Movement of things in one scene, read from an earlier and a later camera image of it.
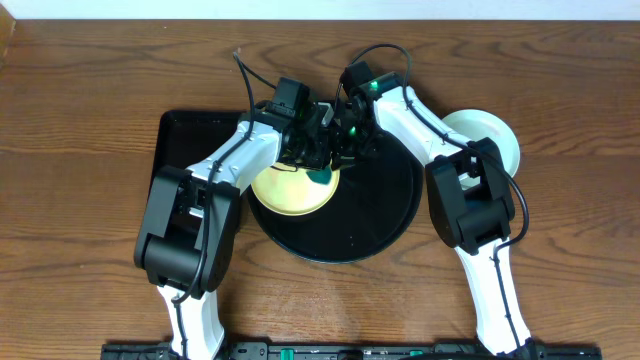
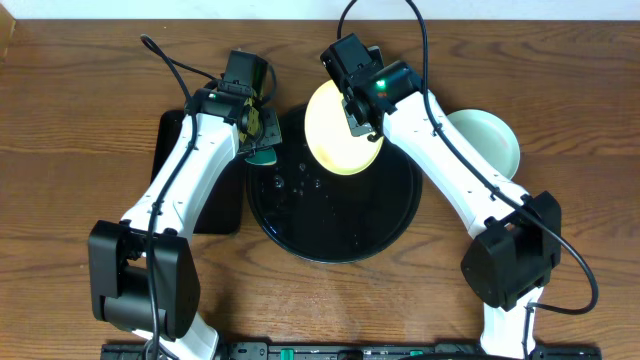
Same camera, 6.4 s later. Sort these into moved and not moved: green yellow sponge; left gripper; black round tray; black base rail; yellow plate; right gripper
Moved: green yellow sponge; left gripper; yellow plate
Not moved: black round tray; black base rail; right gripper
